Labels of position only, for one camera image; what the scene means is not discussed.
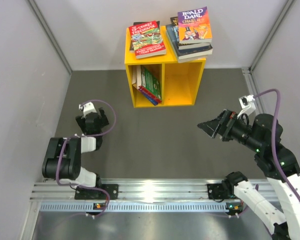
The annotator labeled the green red paperback book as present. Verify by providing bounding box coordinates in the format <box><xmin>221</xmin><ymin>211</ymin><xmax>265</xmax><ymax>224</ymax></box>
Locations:
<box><xmin>138</xmin><ymin>64</ymin><xmax>163</xmax><ymax>104</ymax></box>

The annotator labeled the dark orange Edward Tulane book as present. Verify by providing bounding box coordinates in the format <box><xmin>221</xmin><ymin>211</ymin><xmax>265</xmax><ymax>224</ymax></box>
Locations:
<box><xmin>129</xmin><ymin>21</ymin><xmax>160</xmax><ymax>53</ymax></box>

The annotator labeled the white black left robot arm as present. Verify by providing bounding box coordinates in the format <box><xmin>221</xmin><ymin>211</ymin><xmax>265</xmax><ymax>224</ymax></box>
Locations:
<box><xmin>41</xmin><ymin>107</ymin><xmax>119</xmax><ymax>201</ymax></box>

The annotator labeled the teal paperback book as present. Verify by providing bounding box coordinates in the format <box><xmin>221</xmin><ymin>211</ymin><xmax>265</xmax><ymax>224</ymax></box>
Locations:
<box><xmin>177</xmin><ymin>56</ymin><xmax>206</xmax><ymax>63</ymax></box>

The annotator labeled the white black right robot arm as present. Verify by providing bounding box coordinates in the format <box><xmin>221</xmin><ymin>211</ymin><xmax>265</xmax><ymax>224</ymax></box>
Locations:
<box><xmin>197</xmin><ymin>109</ymin><xmax>300</xmax><ymax>240</ymax></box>

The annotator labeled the black blue treehouse book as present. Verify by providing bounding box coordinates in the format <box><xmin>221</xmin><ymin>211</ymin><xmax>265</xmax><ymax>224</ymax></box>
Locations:
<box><xmin>170</xmin><ymin>16</ymin><xmax>210</xmax><ymax>50</ymax></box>

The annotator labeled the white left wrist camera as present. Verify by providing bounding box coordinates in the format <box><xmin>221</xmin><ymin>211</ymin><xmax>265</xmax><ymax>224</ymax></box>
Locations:
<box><xmin>78</xmin><ymin>102</ymin><xmax>97</xmax><ymax>118</ymax></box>

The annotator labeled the red 13-storey treehouse book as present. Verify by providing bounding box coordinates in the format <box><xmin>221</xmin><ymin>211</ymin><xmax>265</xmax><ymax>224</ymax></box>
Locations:
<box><xmin>128</xmin><ymin>21</ymin><xmax>167</xmax><ymax>59</ymax></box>

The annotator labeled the aluminium mounting rail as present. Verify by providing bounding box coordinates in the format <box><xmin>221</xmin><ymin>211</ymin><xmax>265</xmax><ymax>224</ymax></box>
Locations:
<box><xmin>31</xmin><ymin>178</ymin><xmax>300</xmax><ymax>213</ymax></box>

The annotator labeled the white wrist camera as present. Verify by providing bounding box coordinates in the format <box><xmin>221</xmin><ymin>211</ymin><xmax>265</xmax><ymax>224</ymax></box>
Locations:
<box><xmin>78</xmin><ymin>102</ymin><xmax>97</xmax><ymax>118</ymax></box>
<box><xmin>237</xmin><ymin>95</ymin><xmax>256</xmax><ymax>117</ymax></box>

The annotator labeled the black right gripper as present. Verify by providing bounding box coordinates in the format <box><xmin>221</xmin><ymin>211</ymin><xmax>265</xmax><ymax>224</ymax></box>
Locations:
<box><xmin>197</xmin><ymin>107</ymin><xmax>263</xmax><ymax>151</ymax></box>

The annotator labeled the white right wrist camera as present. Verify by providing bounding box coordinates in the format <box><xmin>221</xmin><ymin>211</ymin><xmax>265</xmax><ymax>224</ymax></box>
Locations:
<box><xmin>237</xmin><ymin>95</ymin><xmax>256</xmax><ymax>117</ymax></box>

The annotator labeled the yellow wooden cubby shelf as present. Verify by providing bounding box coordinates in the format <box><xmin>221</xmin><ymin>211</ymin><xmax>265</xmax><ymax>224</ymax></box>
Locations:
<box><xmin>124</xmin><ymin>26</ymin><xmax>206</xmax><ymax>108</ymax></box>

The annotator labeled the aluminium corner frame post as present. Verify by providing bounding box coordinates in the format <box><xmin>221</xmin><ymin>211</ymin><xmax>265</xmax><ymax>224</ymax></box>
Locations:
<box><xmin>248</xmin><ymin>0</ymin><xmax>296</xmax><ymax>73</ymax></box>

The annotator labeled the dark blue paperback book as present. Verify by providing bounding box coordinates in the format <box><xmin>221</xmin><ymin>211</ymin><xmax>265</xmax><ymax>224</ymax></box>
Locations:
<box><xmin>165</xmin><ymin>24</ymin><xmax>213</xmax><ymax>60</ymax></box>

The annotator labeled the purple Roald Dahl book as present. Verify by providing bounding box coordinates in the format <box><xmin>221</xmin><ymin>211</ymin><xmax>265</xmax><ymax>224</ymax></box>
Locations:
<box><xmin>177</xmin><ymin>6</ymin><xmax>213</xmax><ymax>44</ymax></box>

